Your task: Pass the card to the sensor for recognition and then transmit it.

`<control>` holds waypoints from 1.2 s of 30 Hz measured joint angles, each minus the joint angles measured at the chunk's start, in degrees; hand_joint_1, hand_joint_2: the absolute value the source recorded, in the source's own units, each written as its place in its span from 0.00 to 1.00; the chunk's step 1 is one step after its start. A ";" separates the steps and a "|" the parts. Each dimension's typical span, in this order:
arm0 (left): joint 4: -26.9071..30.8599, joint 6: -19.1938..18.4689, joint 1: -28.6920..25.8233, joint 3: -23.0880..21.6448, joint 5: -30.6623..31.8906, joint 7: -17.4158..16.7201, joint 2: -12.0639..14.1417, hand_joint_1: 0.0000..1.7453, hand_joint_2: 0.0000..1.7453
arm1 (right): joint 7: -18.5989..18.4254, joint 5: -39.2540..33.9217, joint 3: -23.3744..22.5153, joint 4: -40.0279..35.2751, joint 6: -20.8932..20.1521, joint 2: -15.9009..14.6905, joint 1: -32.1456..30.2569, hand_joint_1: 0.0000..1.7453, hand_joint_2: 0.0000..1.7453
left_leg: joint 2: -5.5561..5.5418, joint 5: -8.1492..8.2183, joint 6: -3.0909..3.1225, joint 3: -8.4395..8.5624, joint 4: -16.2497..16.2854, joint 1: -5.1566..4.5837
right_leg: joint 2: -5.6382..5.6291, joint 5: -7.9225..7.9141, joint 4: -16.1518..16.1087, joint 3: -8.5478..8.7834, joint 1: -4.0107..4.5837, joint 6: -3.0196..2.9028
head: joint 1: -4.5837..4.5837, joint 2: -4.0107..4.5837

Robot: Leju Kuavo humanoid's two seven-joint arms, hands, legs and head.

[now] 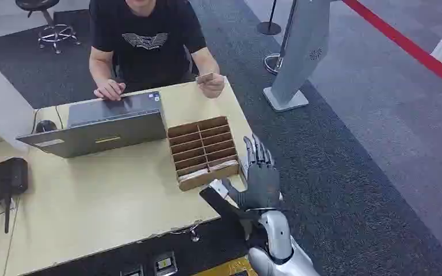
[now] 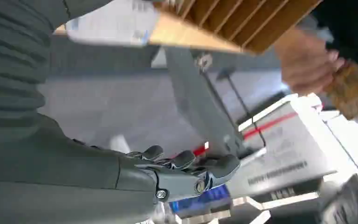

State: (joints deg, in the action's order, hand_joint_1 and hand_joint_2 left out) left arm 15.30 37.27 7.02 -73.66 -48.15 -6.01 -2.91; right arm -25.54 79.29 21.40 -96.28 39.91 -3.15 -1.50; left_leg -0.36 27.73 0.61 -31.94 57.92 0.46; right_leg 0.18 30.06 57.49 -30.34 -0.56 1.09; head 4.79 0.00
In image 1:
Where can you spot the person's right hand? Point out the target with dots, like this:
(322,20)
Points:
(108,90)

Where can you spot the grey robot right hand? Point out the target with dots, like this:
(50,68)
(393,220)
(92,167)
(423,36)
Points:
(261,183)

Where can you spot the person's left hand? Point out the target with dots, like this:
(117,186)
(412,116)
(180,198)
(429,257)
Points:
(213,88)

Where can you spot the small tan card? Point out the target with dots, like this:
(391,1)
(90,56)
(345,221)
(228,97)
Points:
(204,78)

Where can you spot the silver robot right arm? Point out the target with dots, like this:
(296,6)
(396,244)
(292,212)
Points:
(278,236)

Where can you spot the card stack in box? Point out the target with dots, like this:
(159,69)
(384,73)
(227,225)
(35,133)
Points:
(192,174)
(224,164)

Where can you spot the grey laptop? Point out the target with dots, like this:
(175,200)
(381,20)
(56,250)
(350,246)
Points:
(103,135)

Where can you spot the person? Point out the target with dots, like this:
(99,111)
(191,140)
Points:
(148,42)

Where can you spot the wooden card box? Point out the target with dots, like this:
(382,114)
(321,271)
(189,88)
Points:
(205,152)

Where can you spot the black computer mouse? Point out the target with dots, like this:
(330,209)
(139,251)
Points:
(46,126)

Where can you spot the metal desk clamp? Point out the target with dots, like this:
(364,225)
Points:
(194,233)

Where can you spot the black stool with chrome base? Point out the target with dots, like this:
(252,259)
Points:
(51,28)

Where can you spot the yellow floor panel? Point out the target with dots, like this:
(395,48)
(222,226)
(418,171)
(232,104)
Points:
(228,268)

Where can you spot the grey kiosk stand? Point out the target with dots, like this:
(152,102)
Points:
(301,57)

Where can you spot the white box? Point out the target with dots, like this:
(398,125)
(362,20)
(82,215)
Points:
(0,99)

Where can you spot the floor socket plate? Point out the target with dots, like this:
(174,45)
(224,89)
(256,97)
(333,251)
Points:
(165,263)
(132,272)

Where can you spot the black router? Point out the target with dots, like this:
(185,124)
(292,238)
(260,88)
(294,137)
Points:
(1,178)

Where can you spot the black router antenna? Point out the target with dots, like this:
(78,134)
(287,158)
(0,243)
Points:
(7,215)

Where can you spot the red barrier belt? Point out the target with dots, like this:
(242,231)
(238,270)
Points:
(408,45)

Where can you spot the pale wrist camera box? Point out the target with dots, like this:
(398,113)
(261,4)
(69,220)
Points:
(218,188)

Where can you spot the chrome base stanchion post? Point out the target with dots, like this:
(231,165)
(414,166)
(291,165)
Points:
(273,63)

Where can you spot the black stanchion post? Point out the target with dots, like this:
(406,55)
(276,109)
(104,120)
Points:
(269,27)

